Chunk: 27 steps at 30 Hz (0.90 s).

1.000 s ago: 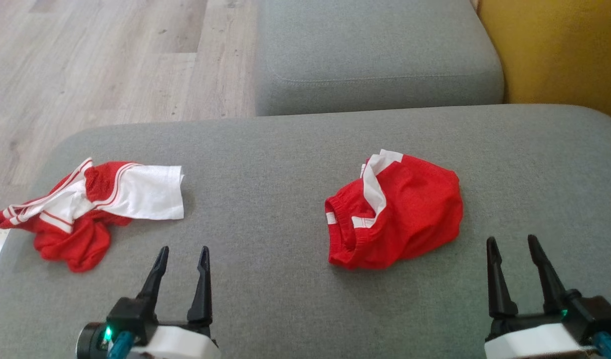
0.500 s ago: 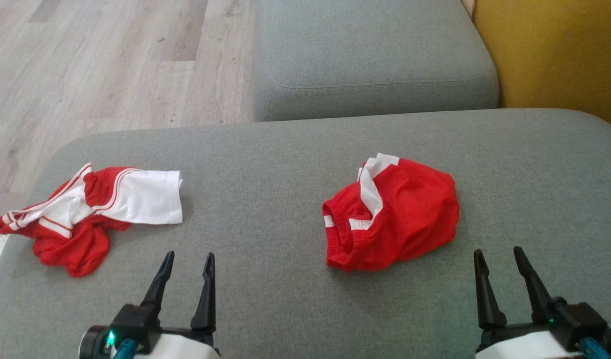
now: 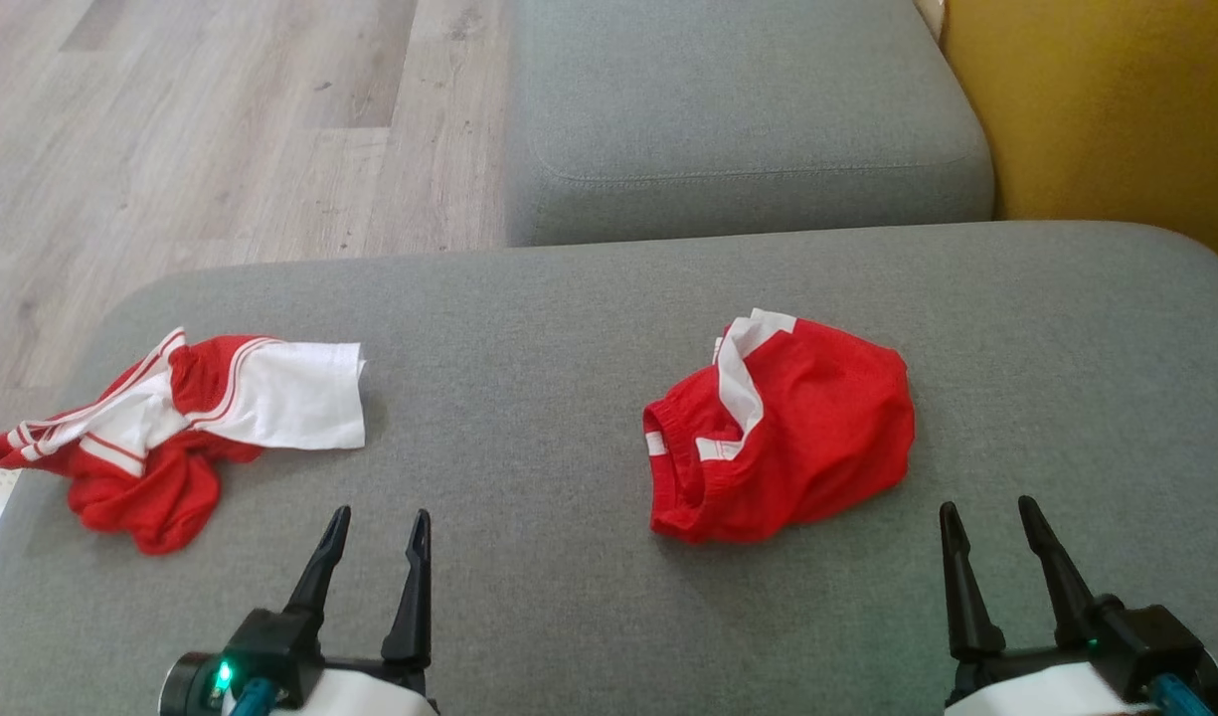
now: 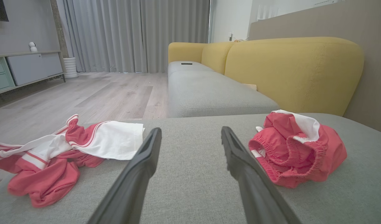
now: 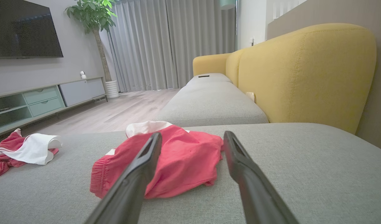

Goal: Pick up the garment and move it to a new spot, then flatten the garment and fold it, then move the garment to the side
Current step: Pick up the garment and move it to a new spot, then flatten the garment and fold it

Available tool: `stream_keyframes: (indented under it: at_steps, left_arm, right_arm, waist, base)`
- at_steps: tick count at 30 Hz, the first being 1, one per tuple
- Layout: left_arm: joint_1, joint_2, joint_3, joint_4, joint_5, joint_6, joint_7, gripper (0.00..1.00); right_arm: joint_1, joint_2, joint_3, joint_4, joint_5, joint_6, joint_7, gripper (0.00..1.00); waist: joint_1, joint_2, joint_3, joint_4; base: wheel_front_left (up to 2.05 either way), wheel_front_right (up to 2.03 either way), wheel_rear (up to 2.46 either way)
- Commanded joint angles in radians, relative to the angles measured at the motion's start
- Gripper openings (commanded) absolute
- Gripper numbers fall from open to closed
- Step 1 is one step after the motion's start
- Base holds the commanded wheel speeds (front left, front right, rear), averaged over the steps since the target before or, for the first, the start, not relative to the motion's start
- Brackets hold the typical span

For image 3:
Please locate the red shorts with white stripe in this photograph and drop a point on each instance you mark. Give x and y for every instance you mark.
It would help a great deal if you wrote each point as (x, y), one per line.
(817, 438)

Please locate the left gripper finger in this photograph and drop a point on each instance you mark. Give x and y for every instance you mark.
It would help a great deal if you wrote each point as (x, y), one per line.
(415, 607)
(322, 567)

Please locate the yellow sofa backrest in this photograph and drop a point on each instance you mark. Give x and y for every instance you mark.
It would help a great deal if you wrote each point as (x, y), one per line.
(1116, 99)

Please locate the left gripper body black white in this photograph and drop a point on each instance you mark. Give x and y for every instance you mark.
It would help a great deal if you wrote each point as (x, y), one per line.
(270, 646)

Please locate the red and white shirt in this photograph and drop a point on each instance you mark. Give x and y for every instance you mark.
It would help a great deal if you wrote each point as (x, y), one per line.
(290, 398)

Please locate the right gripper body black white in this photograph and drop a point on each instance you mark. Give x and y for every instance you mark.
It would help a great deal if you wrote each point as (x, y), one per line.
(1145, 636)

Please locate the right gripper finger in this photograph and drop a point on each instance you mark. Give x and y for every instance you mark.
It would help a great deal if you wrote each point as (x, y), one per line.
(1061, 587)
(966, 607)

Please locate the long grey sofa seat cushion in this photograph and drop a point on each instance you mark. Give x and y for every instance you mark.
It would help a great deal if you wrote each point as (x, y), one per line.
(748, 99)

